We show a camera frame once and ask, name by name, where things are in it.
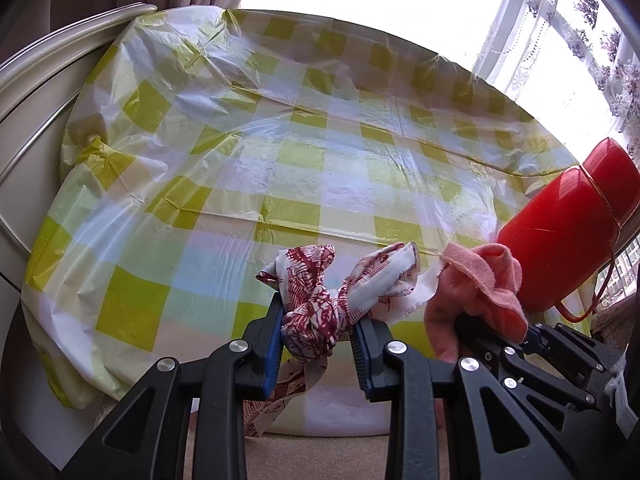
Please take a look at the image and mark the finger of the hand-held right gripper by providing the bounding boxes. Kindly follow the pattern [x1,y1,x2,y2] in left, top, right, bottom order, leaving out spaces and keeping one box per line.
[525,324,621,373]
[452,312,601,411]

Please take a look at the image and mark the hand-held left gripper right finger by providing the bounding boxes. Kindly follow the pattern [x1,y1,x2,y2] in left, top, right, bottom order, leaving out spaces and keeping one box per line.
[350,317,576,480]

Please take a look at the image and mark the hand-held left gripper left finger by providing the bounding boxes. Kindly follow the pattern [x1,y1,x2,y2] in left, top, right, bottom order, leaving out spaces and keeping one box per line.
[57,285,286,480]

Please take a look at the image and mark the red white patterned cloth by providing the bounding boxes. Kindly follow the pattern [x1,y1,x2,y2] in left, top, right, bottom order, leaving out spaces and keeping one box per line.
[242,242,443,438]

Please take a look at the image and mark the salmon pink towel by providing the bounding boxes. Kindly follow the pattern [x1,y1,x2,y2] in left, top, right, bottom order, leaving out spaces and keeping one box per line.
[424,242,528,363]

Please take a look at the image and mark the beige upholstered stool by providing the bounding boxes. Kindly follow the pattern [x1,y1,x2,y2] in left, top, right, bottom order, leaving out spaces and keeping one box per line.
[180,400,451,480]

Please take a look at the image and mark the red thermos jug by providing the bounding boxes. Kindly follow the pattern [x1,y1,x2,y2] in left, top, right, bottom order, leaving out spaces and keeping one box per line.
[497,137,640,322]

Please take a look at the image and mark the yellow checkered plastic tablecloth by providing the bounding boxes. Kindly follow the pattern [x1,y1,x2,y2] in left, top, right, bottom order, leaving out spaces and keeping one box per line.
[22,7,593,436]

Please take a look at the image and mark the floral lace curtain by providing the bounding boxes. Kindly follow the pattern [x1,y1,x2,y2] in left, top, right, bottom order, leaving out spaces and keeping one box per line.
[445,0,640,161]

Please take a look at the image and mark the cream wooden cabinet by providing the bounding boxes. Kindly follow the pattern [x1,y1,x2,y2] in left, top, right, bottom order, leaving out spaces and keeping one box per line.
[0,2,158,461]

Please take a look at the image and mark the window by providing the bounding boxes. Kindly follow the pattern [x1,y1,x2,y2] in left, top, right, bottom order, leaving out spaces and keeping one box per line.
[240,0,640,161]

